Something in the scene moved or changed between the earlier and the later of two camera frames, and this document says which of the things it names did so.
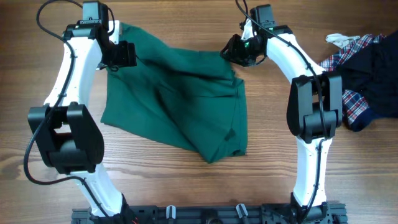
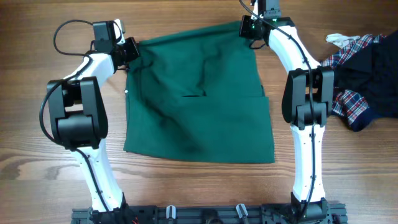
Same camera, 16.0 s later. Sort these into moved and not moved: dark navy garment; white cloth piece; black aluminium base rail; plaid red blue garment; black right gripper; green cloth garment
Moved: black right gripper; green cloth garment
Not moved: white cloth piece; dark navy garment; plaid red blue garment; black aluminium base rail
